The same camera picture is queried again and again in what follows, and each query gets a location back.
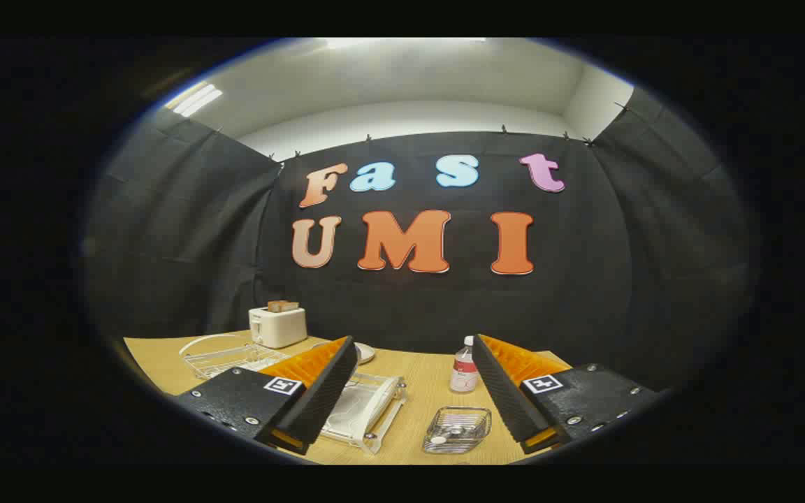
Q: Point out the clear bottle with red label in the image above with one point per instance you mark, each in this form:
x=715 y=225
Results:
x=464 y=370

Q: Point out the white toaster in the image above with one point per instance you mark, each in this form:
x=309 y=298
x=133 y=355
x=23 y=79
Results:
x=278 y=328

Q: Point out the white round plate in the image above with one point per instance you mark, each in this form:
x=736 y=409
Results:
x=365 y=353

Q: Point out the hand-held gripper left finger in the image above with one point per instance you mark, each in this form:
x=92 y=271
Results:
x=329 y=391

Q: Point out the ceiling light panel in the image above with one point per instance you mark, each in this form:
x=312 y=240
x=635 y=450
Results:
x=193 y=100
x=402 y=42

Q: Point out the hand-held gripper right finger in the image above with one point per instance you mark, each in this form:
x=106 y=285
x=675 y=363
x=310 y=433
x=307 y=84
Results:
x=504 y=398

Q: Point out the white spoon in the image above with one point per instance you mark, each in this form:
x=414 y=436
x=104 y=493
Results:
x=444 y=434

